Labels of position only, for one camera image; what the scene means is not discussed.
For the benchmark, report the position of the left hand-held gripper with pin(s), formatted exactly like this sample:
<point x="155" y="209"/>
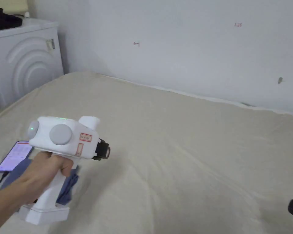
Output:
<point x="63" y="136"/>

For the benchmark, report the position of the person's left hand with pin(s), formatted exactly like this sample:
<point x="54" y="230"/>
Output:
<point x="42" y="170"/>

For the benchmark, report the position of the smartphone with lit screen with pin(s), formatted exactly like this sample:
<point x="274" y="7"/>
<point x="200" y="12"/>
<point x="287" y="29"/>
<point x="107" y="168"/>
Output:
<point x="15" y="156"/>

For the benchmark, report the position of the dark blue garment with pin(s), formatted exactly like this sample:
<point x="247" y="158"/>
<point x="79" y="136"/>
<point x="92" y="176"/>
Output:
<point x="17" y="171"/>

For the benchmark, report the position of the white washing machine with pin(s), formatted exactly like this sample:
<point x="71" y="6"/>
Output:
<point x="26" y="65"/>

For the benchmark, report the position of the bed with beige sheet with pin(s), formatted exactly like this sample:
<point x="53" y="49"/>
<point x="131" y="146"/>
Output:
<point x="185" y="151"/>

